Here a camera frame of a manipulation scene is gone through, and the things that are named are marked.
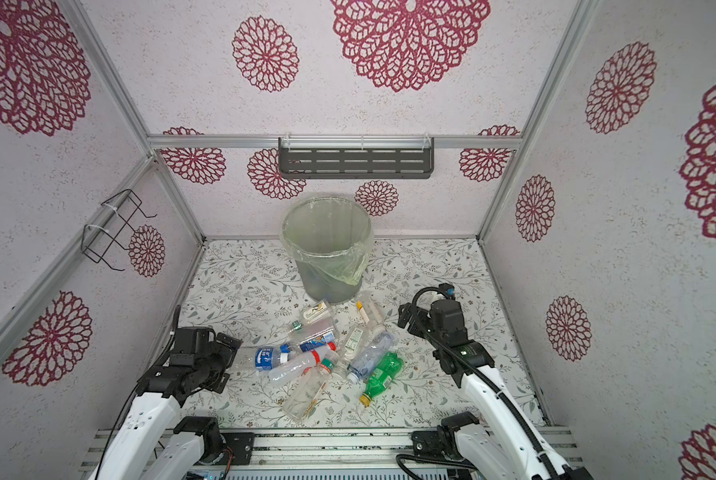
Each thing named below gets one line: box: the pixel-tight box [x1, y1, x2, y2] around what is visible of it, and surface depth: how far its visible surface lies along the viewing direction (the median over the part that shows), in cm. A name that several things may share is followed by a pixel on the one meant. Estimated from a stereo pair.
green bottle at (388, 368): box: [360, 351, 404, 408], surface depth 83 cm
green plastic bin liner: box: [280, 196, 375, 286], surface depth 94 cm
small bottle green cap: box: [291, 298, 332, 331], surface depth 94 cm
